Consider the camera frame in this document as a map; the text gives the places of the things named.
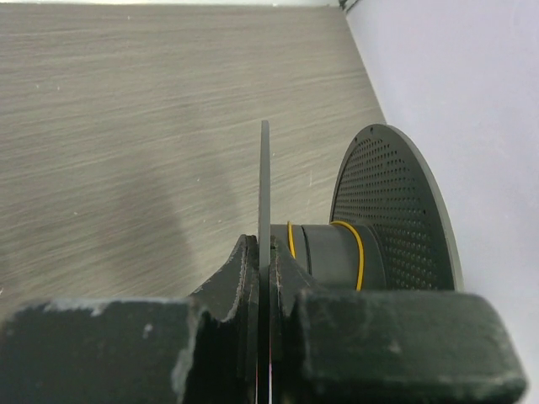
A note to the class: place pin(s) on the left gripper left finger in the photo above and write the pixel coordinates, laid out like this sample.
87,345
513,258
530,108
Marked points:
199,349

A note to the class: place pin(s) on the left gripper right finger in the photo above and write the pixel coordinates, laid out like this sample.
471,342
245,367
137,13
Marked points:
343,346

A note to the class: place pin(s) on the grey perforated cable spool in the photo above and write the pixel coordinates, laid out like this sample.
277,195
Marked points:
388,230

